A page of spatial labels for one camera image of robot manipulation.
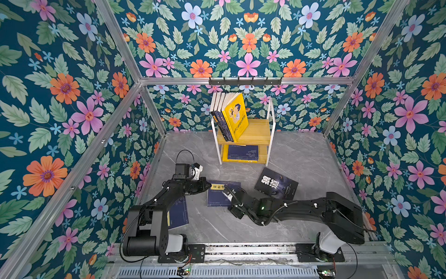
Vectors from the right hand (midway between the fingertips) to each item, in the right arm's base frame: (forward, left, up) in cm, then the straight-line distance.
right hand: (235, 196), depth 83 cm
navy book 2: (+1, +10, -3) cm, 11 cm away
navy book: (+28, -4, 0) cm, 28 cm away
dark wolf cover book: (+10, -21, -6) cm, 24 cm away
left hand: (+7, +12, 0) cm, 14 cm away
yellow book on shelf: (+26, +7, -1) cm, 27 cm away
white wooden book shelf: (+35, -13, +9) cm, 39 cm away
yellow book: (+29, 0, +26) cm, 39 cm away
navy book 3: (-8, +29, -7) cm, 31 cm away
